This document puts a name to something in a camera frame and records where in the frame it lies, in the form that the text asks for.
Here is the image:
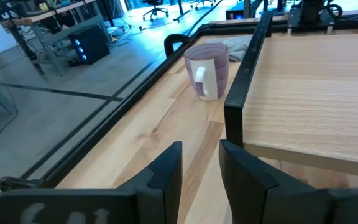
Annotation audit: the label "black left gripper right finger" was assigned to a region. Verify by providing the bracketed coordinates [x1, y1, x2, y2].
[218, 139, 358, 224]

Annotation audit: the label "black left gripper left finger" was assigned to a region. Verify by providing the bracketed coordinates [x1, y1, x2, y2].
[0, 141, 183, 224]

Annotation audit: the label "purple striped mug white panel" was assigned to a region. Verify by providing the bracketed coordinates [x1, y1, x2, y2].
[183, 42, 230, 102]

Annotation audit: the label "folded grey cloth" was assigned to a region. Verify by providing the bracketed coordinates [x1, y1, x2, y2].
[206, 36, 253, 62]

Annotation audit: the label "black computer tower blue lights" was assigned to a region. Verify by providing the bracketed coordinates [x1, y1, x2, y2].
[68, 24, 111, 65]

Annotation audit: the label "black box blue light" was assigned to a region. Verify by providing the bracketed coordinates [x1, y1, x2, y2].
[225, 9, 245, 21]

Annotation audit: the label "black office chair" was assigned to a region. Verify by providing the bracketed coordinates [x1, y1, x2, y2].
[141, 0, 170, 22]

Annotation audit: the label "black aluminium table frame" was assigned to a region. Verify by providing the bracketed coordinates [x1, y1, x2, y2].
[0, 18, 358, 192]

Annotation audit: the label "wooden top workbench grey frame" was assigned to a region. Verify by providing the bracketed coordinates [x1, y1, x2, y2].
[0, 0, 111, 77]

